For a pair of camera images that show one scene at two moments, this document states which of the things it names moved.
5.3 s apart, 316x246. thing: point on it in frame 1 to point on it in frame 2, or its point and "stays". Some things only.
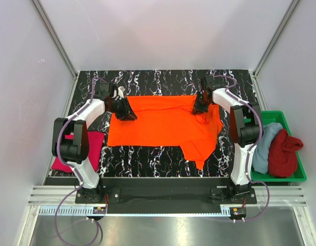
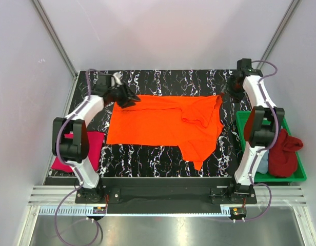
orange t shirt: [168, 121] stays
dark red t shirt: [282, 158] stays
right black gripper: [197, 109] to [237, 97]
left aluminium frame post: [56, 38] stays
